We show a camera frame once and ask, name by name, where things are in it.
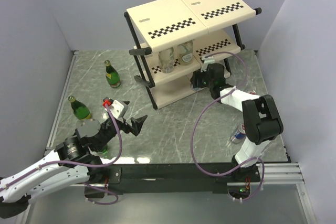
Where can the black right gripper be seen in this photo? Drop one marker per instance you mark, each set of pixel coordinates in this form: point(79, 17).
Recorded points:
point(198, 74)

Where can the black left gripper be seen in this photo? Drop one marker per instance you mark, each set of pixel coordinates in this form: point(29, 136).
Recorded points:
point(137, 124)

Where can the clear Chang soda water bottle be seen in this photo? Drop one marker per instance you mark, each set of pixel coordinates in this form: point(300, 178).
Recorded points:
point(166, 58)

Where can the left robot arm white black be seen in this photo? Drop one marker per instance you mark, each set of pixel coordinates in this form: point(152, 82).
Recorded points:
point(73, 161)

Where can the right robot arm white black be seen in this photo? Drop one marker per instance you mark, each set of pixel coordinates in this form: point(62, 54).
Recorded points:
point(261, 118)

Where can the green glass bottle far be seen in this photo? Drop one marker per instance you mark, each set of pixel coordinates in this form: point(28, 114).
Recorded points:
point(112, 75)

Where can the green glass bottle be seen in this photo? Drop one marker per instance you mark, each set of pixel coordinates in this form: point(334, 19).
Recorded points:
point(102, 149)
point(112, 75)
point(79, 109)

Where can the green glass bottle near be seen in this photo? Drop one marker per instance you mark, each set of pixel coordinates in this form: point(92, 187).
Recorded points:
point(102, 149)

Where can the green glass bottle middle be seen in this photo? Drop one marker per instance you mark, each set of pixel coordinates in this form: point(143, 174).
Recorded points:
point(79, 109)

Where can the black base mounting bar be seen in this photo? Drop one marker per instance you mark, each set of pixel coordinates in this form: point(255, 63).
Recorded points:
point(170, 178)

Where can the beige two-tier shelf black frame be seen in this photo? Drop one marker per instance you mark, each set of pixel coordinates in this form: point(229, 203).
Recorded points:
point(212, 25)

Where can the aluminium rail frame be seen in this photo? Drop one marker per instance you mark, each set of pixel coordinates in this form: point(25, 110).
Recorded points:
point(165, 138)

